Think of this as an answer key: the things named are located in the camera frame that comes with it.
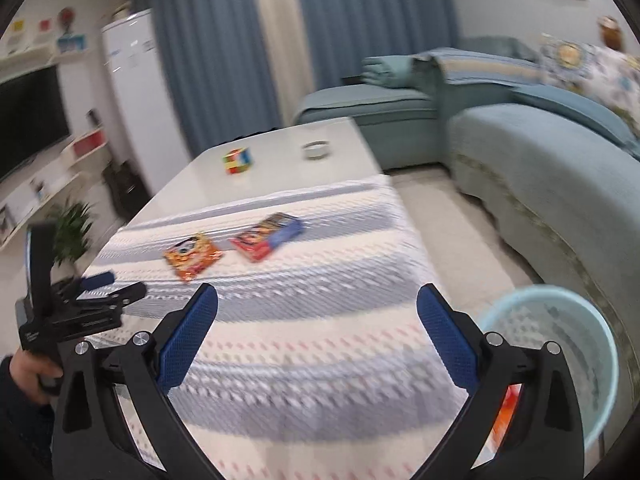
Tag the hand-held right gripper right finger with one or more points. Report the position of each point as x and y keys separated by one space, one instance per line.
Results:
x=445 y=340

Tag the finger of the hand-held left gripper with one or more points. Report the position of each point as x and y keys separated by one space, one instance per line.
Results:
x=97 y=279
x=125 y=292

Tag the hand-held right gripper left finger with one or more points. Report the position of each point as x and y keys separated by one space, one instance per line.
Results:
x=190 y=340

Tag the light blue plastic basket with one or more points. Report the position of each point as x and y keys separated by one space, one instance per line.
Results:
x=575 y=340

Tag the person's left hand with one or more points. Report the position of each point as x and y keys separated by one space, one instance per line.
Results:
x=27 y=375

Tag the green potted plant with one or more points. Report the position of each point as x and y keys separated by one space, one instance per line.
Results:
x=70 y=230

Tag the orange snack packet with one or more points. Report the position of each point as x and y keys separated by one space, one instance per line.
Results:
x=192 y=257

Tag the black guitar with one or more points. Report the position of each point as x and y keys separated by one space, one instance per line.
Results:
x=125 y=185

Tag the striped grey white tablecloth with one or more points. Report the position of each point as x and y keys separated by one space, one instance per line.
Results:
x=300 y=360

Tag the red and blue snack packet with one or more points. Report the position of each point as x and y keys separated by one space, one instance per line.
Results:
x=265 y=237

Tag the red storage box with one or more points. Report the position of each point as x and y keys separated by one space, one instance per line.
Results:
x=86 y=142

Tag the black television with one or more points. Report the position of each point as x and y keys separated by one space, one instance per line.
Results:
x=30 y=120

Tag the colourful puzzle cube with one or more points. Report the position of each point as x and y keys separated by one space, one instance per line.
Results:
x=237 y=160

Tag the white refrigerator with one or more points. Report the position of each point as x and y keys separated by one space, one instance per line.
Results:
x=135 y=100

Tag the teal sofa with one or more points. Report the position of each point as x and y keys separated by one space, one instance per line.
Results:
x=525 y=160

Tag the glass ashtray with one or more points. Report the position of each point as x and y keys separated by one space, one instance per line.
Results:
x=315 y=150

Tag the blue curtain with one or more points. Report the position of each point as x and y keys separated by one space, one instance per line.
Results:
x=210 y=60
x=375 y=10

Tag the folded teal blanket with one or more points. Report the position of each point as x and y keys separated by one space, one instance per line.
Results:
x=387 y=72

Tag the striped sofa throw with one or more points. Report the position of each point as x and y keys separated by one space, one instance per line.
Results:
x=475 y=67

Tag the cream curtain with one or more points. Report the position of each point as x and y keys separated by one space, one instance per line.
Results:
x=280 y=35

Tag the floral cushion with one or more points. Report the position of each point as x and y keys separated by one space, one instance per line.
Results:
x=600 y=75

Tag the brown jar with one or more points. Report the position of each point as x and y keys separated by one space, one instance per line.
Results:
x=610 y=32

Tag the white wall shelf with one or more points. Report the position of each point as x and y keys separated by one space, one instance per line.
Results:
x=30 y=57

